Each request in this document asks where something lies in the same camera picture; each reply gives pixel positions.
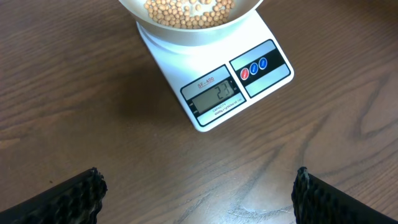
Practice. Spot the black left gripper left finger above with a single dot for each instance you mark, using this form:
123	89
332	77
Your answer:
75	201

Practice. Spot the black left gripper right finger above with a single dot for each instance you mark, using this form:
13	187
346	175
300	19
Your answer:
317	202

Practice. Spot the white digital kitchen scale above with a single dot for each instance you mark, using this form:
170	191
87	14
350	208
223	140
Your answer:
216	81

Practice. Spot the beige plastic bowl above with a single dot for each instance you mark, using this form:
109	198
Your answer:
189	37

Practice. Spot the soybeans in bowl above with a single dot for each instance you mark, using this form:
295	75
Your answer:
189	14

